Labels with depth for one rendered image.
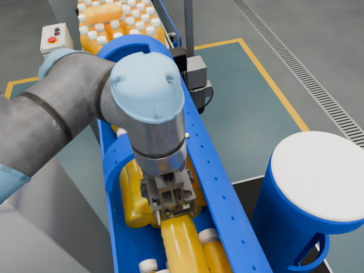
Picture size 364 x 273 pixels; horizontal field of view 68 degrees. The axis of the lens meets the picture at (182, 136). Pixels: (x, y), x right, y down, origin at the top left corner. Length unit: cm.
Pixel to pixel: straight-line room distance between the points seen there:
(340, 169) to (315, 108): 176
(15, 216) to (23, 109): 51
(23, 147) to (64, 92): 7
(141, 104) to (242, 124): 203
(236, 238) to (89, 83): 33
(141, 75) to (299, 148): 63
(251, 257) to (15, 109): 39
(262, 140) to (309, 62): 116
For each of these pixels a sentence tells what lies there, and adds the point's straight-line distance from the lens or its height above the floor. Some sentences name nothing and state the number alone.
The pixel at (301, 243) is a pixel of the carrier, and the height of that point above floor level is 87.
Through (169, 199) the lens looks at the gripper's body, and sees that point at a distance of 43.
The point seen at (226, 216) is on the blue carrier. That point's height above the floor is 121.
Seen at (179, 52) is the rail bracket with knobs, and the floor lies 100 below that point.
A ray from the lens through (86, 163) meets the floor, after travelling 221.
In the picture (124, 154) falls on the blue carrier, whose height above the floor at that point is 121.
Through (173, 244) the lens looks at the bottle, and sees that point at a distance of 52.
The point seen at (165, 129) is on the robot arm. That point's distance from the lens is 30.
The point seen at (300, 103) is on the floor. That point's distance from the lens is 257.
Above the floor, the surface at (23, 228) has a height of 100.
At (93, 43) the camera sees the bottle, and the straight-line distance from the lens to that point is 130.
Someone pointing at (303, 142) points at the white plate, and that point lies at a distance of 86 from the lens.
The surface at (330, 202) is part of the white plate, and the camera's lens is 77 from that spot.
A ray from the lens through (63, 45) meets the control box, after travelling 126.
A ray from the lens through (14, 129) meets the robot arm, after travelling 31.
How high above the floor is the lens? 166
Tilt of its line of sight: 49 degrees down
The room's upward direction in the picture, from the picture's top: 6 degrees counter-clockwise
